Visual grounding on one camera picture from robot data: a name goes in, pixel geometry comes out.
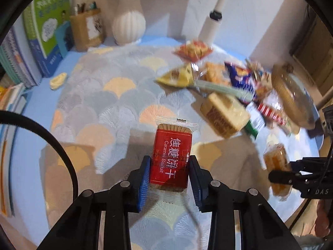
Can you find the multicoloured snack packet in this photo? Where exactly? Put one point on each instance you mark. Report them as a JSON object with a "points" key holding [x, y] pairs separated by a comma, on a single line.
{"points": [[261, 81]]}

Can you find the blue snack packet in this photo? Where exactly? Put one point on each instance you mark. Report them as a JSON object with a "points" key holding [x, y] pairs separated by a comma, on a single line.
{"points": [[240, 79]]}

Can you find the blue card box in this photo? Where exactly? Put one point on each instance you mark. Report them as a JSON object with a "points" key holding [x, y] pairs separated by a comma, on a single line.
{"points": [[63, 39]]}

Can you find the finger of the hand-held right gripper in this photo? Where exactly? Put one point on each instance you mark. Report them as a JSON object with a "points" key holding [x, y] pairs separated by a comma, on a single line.
{"points": [[285, 177], [309, 164]]}

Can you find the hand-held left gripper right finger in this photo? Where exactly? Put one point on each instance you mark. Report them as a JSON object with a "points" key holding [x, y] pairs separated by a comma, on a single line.
{"points": [[197, 187]]}

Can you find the stack of spiral notebooks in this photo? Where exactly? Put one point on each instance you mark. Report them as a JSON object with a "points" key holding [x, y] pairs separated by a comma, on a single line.
{"points": [[15, 60]]}

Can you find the red biscuit packet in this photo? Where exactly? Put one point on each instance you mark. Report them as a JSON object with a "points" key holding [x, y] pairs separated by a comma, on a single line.
{"points": [[170, 156]]}

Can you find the ribbed glass bowl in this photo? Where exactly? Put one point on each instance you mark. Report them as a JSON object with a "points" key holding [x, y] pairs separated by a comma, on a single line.
{"points": [[294, 96]]}

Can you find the orange crisp snack packet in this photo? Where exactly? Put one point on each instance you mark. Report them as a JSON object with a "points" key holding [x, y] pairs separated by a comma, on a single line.
{"points": [[214, 73]]}

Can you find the pens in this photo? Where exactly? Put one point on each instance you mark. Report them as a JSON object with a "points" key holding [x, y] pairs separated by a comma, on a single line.
{"points": [[83, 7]]}

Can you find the beige wafer packet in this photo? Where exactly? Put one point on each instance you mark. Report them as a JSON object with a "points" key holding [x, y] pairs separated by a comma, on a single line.
{"points": [[223, 114]]}

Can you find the pale green long packet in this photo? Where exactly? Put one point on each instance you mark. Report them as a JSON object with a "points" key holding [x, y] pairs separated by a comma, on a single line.
{"points": [[221, 88]]}

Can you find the red white striped packet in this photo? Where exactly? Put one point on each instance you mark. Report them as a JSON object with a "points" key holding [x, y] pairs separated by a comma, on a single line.
{"points": [[270, 112]]}

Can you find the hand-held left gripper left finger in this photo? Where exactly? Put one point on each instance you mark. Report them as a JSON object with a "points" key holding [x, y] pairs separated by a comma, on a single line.
{"points": [[144, 185]]}

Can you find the beige panel door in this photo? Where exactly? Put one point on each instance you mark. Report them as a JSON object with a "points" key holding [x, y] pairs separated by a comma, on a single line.
{"points": [[312, 49]]}

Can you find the green cover book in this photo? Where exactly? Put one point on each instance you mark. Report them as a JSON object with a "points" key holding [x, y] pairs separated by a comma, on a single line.
{"points": [[46, 18]]}

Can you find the blue book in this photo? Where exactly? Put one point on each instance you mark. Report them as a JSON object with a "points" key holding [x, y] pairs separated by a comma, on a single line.
{"points": [[48, 63]]}

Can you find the person's right hand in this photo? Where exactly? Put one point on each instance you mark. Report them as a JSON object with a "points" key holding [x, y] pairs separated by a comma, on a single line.
{"points": [[324, 221]]}

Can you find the white ribbed vase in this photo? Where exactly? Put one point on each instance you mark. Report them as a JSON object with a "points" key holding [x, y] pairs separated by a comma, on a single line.
{"points": [[128, 23]]}

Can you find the orange pastry packet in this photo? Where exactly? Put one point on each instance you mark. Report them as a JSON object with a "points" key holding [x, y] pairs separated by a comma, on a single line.
{"points": [[275, 158]]}

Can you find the small yellow packet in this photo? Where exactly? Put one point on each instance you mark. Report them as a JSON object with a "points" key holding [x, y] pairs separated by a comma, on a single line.
{"points": [[58, 80]]}

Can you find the pile of books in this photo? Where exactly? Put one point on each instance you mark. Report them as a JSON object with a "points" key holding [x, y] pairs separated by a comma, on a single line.
{"points": [[10, 140]]}

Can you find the yellow triangular snack packet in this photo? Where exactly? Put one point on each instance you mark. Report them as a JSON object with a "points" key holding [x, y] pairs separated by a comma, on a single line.
{"points": [[179, 76]]}

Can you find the brown paper pen holder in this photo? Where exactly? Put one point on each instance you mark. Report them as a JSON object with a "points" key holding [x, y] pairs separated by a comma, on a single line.
{"points": [[87, 31]]}

